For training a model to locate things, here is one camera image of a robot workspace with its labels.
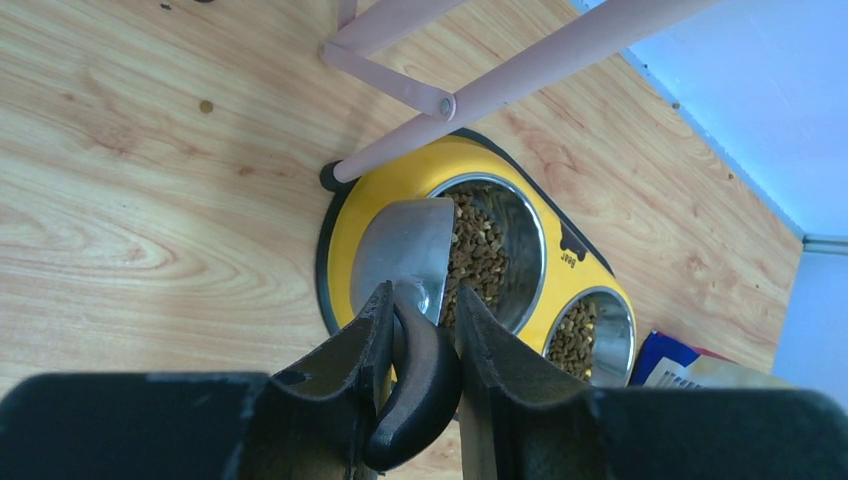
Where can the silver metal scoop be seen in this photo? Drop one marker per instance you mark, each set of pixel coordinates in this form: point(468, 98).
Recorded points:
point(408, 244)

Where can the yellow double pet bowl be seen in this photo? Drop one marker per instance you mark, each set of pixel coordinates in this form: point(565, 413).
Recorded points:
point(529, 263)

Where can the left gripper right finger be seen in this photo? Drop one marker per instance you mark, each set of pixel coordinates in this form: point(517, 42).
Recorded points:
point(521, 417)

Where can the cat food bag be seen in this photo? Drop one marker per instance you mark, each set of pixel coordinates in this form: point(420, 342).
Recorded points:
point(665, 362)

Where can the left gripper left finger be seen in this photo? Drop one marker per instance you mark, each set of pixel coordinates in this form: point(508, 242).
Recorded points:
point(308, 421)

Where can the pink music stand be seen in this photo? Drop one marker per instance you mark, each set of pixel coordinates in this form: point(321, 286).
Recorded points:
point(602, 31)

